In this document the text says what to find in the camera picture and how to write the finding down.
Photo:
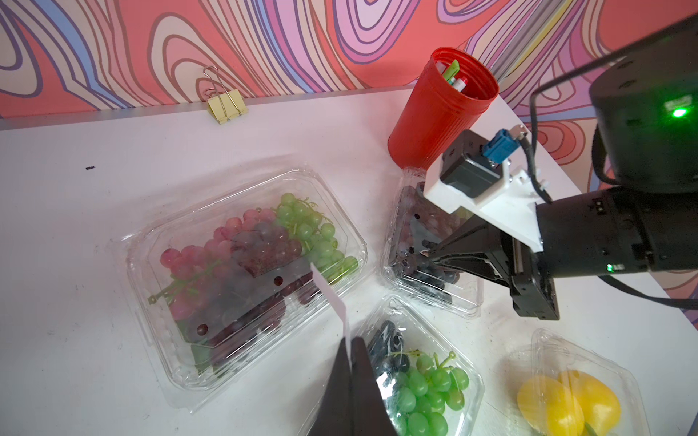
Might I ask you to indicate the small clamshell dark grapes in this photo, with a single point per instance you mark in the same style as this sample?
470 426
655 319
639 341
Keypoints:
416 226

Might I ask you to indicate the white sticker sheet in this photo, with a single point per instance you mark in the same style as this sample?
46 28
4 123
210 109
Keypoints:
336 303

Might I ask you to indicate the clamshell with yellow fruit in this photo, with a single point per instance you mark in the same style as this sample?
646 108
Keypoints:
552 386

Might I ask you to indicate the clamshell green and dark grapes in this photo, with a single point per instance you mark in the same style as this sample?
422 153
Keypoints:
427 385

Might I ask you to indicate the yellow binder clip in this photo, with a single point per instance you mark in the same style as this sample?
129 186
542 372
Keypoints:
223 103

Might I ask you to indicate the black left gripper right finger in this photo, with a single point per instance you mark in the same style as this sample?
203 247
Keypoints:
369 415

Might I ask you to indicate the red plastic cup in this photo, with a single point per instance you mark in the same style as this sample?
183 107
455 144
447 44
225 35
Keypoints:
452 92

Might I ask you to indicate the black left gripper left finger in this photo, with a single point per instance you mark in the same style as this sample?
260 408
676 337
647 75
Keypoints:
334 416

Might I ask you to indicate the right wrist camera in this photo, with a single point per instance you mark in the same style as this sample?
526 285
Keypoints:
477 174

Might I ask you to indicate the large clamshell red green grapes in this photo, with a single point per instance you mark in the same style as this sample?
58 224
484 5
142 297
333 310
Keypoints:
222 283

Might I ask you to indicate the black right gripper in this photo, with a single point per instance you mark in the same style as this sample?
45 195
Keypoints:
512 264

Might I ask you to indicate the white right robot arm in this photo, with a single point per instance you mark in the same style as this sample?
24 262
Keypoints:
644 150

